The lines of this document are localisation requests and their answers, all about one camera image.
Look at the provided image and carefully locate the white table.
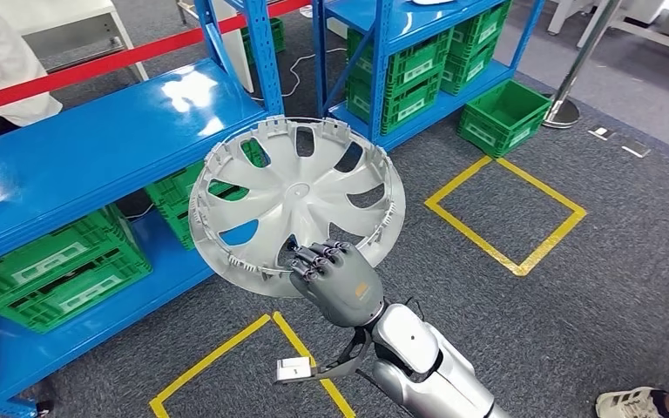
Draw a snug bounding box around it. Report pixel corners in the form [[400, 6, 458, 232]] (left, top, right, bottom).
[[544, 0, 669, 64]]

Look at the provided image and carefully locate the white desk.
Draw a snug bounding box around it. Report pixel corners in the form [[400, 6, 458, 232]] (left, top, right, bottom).
[[213, 11, 255, 93], [0, 0, 150, 83]]

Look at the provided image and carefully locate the white floor cable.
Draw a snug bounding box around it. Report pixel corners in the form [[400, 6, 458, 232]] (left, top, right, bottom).
[[250, 47, 348, 104]]

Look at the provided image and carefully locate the chrome stanchion with base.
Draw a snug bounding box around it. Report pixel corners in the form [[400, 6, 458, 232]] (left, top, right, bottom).
[[542, 0, 625, 129]]

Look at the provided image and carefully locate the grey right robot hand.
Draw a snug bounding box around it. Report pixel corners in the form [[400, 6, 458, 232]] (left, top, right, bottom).
[[287, 239, 387, 329]]

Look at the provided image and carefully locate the silver plastic hubcap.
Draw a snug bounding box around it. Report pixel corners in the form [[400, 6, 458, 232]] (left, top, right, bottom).
[[188, 117, 407, 300]]

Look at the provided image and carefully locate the red barrier belt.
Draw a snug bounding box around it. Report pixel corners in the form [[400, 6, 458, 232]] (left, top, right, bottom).
[[0, 0, 313, 119]]

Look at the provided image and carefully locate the blue metal shelf rack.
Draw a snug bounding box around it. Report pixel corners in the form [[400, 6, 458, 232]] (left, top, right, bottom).
[[0, 0, 285, 418], [313, 0, 546, 152]]

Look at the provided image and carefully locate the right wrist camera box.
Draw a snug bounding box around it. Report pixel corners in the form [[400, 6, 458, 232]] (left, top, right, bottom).
[[274, 328, 373, 385]]

